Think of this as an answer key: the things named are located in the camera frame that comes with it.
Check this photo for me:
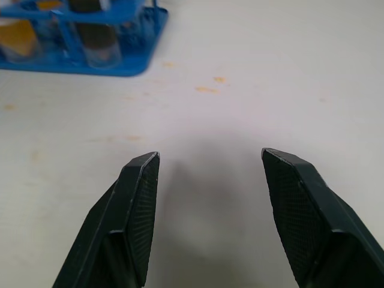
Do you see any yellow liquid tube green cap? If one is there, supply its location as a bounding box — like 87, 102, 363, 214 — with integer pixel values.
0, 0, 65, 63

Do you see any blue test tube rack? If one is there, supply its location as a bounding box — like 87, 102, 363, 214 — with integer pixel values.
0, 0, 169, 77

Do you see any brown liquid tube cream cap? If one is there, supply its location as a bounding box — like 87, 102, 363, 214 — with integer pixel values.
67, 0, 123, 69

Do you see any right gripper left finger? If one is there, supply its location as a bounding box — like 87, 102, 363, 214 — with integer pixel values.
52, 151, 161, 288

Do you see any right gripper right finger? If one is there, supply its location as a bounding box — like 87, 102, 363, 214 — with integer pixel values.
261, 147, 384, 288

